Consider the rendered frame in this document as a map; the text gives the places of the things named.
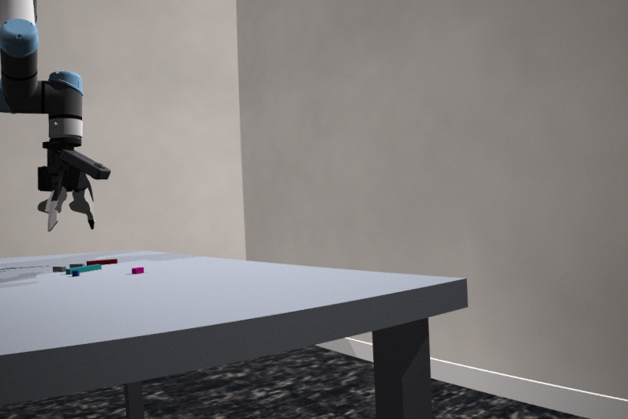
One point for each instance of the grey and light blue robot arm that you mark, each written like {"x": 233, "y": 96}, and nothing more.
{"x": 21, "y": 93}

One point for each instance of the red rod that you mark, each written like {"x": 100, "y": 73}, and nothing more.
{"x": 113, "y": 261}

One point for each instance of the turquoise rod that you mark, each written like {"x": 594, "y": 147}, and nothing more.
{"x": 83, "y": 269}

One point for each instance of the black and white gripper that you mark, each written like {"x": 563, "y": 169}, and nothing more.
{"x": 55, "y": 178}

